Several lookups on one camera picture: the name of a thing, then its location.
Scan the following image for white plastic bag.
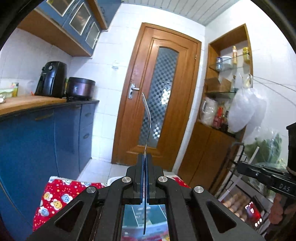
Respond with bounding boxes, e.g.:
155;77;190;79
228;88;267;135

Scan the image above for dark rice cooker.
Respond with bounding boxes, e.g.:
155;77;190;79
65;77;96;100

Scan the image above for blue utensil holder box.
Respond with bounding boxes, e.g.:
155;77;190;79
120;203;170;241

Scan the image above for wooden cutting board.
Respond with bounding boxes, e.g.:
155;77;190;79
0;96;66;115

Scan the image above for wooden door with glass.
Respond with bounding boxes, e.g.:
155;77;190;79
111;23;201;171

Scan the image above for brown lower cabinet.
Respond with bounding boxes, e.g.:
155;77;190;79
178;121;245;194

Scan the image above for blue upper glass cabinets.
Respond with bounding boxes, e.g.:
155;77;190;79
18;0;107;57

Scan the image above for red smiley flower tablecloth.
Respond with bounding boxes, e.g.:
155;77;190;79
33;176;191;241

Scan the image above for green vegetables in bag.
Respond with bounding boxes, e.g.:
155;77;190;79
244;133;282;164

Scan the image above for blue lower kitchen cabinets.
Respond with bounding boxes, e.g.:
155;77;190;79
1;100;98;240

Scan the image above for metal spoon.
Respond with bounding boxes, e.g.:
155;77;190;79
142;93;152;235

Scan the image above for right hand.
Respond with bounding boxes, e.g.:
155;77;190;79
268;193;295;225

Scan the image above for black wire rack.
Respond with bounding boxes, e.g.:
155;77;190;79
214;142;275;236

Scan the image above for wooden wall shelf unit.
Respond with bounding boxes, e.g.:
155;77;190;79
199;23;254;137

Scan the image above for black air fryer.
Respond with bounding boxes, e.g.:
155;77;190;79
35;61;67;98

